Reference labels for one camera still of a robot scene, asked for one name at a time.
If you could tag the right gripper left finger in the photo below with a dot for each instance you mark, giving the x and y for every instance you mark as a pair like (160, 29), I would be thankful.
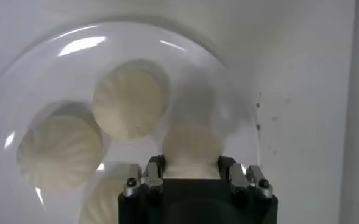
(153, 178)

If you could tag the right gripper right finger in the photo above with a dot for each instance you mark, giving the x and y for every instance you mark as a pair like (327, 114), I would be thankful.
(238, 179)

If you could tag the white steamed baozi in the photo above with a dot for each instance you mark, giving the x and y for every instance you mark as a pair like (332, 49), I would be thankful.
(103, 201)
(130, 97)
(60, 152)
(191, 149)

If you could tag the white round plate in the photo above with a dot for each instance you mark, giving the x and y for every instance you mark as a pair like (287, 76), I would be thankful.
(75, 76)

